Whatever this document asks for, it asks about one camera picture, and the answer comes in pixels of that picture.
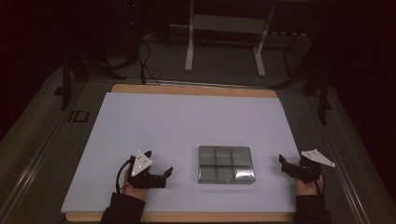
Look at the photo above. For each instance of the white metal stand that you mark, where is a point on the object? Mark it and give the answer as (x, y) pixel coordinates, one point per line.
(229, 24)

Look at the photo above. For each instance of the person's left hand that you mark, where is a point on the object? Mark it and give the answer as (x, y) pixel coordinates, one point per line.
(134, 191)

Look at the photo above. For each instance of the clear plastic compartment box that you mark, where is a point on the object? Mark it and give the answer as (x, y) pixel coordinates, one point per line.
(225, 165)

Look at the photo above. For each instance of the black metal stand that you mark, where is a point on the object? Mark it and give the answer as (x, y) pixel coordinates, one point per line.
(323, 93)
(66, 87)

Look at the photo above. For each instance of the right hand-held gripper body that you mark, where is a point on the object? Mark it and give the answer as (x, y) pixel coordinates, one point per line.
(308, 169)

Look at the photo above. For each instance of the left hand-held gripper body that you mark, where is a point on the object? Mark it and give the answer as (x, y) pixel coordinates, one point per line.
(144, 180)

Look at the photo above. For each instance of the person's right hand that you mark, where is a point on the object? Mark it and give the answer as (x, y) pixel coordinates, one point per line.
(306, 188)

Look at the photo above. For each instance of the black tripod pole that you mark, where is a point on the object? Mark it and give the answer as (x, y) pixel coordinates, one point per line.
(133, 28)

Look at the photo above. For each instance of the white table mat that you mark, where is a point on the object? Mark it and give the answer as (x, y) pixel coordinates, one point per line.
(174, 124)

